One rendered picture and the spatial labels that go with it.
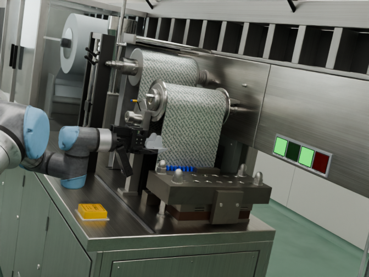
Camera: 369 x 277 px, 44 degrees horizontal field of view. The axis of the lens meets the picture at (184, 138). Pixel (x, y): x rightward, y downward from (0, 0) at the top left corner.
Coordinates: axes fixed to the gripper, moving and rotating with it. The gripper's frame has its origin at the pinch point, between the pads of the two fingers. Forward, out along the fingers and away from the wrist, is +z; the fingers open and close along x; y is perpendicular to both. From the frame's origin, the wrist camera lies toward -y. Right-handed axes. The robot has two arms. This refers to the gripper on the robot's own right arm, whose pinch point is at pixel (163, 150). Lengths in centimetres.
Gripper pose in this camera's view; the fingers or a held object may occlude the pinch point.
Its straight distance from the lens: 157.5
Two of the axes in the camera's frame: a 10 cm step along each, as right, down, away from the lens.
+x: -4.7, -2.5, 8.5
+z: 8.6, 0.6, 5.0
